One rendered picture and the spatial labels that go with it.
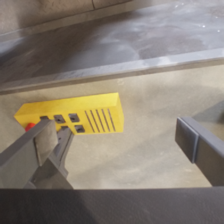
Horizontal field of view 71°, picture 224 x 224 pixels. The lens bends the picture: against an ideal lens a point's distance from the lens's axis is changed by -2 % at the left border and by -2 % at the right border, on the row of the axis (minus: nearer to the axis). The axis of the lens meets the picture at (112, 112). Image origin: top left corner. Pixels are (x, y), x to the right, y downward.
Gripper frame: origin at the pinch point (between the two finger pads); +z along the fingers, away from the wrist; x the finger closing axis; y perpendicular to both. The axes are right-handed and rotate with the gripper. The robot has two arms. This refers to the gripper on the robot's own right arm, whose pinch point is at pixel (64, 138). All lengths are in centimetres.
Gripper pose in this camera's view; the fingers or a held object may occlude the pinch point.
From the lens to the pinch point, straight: 38.1
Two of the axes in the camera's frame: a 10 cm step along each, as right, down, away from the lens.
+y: -9.7, 0.9, 2.3
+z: 1.2, -6.6, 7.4
